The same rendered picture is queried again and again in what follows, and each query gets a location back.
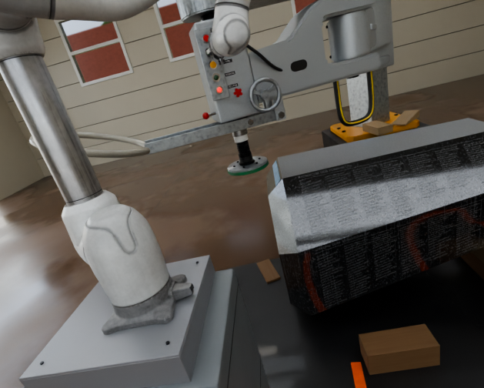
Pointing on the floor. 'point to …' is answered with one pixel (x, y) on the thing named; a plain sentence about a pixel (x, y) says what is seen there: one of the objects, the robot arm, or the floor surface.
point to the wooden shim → (268, 271)
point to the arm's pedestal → (226, 342)
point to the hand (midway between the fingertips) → (211, 50)
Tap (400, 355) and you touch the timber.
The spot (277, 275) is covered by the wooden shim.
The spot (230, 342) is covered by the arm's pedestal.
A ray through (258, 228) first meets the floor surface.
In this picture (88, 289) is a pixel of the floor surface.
